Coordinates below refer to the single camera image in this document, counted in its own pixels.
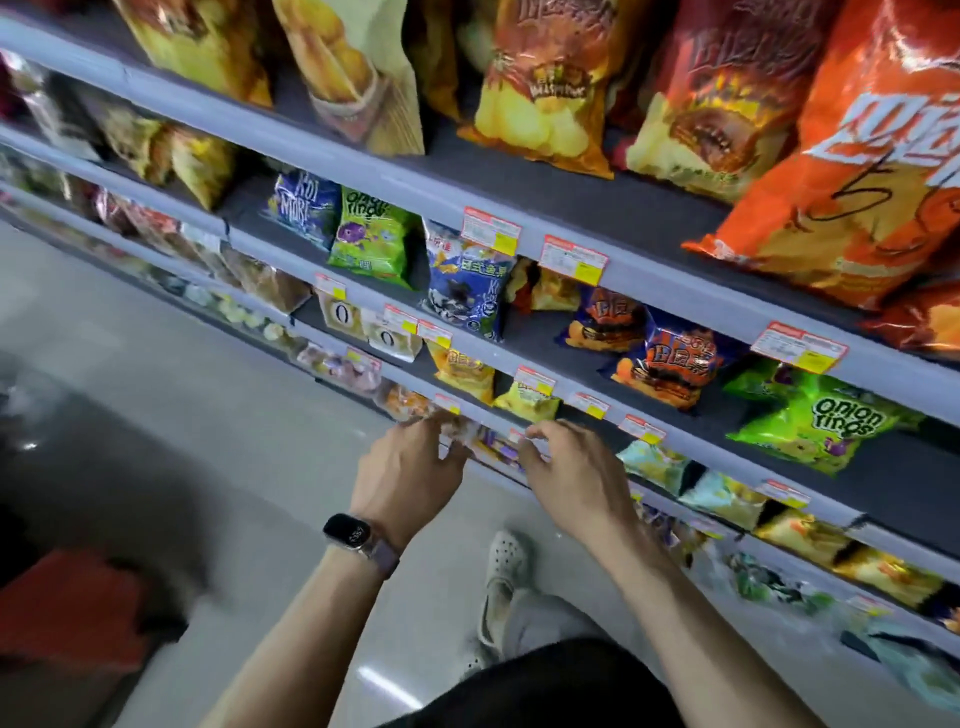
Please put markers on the person's right hand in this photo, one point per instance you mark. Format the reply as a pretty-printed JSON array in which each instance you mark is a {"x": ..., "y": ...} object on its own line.
[{"x": 577, "y": 487}]

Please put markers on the cream fries print snack bag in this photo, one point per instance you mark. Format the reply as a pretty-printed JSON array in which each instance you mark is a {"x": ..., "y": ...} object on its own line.
[{"x": 352, "y": 82}]

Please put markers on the small yellow chip bag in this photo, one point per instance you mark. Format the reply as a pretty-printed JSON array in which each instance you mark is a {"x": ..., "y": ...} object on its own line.
[{"x": 547, "y": 105}]

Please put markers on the row of pale jelly cups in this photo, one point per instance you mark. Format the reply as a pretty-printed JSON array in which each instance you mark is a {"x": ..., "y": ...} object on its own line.
[{"x": 232, "y": 311}]

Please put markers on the tray of wafer stick packs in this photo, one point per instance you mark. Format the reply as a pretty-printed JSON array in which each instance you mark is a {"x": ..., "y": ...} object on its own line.
[{"x": 487, "y": 450}]

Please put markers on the person's black shirt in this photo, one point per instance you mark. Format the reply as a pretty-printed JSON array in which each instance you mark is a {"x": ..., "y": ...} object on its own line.
[{"x": 540, "y": 690}]

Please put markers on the narrow yellow snack bag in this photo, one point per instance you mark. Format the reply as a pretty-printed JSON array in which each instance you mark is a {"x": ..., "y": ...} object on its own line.
[{"x": 435, "y": 60}]

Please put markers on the person's grey shorts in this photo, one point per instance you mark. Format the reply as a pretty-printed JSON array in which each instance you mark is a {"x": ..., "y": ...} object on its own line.
[{"x": 547, "y": 622}]

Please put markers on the smartwatch with grey band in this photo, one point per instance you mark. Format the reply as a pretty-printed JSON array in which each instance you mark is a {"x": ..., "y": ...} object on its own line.
[{"x": 349, "y": 536}]

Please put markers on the blue orange-flame chip bag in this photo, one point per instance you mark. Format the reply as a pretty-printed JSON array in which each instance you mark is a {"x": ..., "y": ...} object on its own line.
[
  {"x": 604, "y": 322},
  {"x": 675, "y": 364}
]

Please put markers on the red yellow price tag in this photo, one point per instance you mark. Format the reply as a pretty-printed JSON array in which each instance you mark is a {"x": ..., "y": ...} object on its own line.
[
  {"x": 570, "y": 259},
  {"x": 516, "y": 436},
  {"x": 435, "y": 335},
  {"x": 400, "y": 319},
  {"x": 362, "y": 360},
  {"x": 534, "y": 380},
  {"x": 330, "y": 286},
  {"x": 641, "y": 429},
  {"x": 590, "y": 406},
  {"x": 870, "y": 606},
  {"x": 795, "y": 345},
  {"x": 448, "y": 403},
  {"x": 487, "y": 229},
  {"x": 784, "y": 493}
]

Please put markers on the person's right white clog shoe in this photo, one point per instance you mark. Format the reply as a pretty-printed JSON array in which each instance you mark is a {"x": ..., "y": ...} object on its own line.
[{"x": 506, "y": 562}]

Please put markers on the grey store shelving unit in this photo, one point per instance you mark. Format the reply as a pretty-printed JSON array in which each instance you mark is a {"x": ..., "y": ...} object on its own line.
[{"x": 420, "y": 204}]

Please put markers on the black cart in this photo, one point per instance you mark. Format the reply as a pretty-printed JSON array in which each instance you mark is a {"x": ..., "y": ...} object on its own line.
[{"x": 112, "y": 510}]

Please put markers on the person's left white clog shoe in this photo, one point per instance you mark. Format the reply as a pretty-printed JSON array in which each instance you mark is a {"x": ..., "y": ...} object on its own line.
[{"x": 474, "y": 666}]

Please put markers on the large orange snack bag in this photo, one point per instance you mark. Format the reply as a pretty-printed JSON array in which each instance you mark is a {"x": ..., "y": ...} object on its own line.
[
  {"x": 922, "y": 322},
  {"x": 862, "y": 187}
]

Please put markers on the kraft rice-cracker bag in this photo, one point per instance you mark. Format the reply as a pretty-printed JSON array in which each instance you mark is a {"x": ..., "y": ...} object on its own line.
[{"x": 341, "y": 315}]

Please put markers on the person's left forearm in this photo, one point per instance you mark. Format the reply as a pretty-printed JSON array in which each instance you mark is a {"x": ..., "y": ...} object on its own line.
[{"x": 300, "y": 645}]

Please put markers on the golden striped snack bag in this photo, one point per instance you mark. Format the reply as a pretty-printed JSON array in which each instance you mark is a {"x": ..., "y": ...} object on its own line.
[{"x": 202, "y": 165}]

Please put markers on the person's right forearm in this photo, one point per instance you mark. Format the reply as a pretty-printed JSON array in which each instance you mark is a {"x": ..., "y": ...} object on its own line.
[{"x": 697, "y": 645}]

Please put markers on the person's white clog shoe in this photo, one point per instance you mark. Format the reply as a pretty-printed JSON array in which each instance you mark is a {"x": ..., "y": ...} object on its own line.
[
  {"x": 506, "y": 562},
  {"x": 474, "y": 666}
]

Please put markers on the white rice-cracker bag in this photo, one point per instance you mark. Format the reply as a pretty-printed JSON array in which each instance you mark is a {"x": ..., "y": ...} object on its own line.
[{"x": 394, "y": 341}]

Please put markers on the person's left hand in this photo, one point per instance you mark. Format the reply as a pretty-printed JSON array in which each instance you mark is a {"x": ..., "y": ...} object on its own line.
[{"x": 401, "y": 480}]

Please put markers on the red basket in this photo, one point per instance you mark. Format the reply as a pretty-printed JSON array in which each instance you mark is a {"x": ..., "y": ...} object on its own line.
[{"x": 67, "y": 607}]

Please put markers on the golden yellow snack bag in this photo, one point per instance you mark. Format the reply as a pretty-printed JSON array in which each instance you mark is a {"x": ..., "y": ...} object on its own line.
[
  {"x": 799, "y": 536},
  {"x": 461, "y": 371},
  {"x": 885, "y": 574}
]

